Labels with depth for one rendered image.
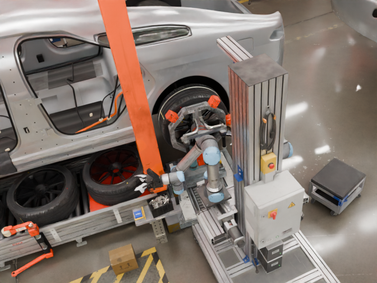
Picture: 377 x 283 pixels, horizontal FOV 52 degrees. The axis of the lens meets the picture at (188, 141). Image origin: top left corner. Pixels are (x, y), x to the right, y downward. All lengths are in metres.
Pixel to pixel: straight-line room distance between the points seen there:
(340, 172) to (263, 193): 1.55
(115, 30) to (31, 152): 1.66
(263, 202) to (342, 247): 1.51
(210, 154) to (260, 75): 0.66
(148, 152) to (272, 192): 1.15
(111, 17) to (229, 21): 1.26
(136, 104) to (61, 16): 0.98
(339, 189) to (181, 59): 1.87
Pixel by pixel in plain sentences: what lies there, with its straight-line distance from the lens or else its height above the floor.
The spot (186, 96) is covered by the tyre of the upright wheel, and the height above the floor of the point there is 1.18.
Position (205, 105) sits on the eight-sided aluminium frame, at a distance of 3.51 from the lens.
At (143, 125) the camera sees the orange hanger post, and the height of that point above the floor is 1.33.
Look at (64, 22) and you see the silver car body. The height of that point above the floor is 1.96.
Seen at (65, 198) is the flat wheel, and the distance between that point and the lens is 3.92.
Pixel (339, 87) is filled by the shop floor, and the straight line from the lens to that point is 5.70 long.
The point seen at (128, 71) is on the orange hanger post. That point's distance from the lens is 2.79.
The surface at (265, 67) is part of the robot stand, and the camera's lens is 2.28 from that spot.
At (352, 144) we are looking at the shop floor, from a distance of 4.86.
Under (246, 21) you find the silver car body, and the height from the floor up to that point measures 1.67.
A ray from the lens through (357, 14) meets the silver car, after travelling 5.22.
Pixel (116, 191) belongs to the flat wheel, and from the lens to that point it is 3.80.
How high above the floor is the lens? 3.25
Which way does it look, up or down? 42 degrees down
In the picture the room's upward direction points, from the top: 9 degrees counter-clockwise
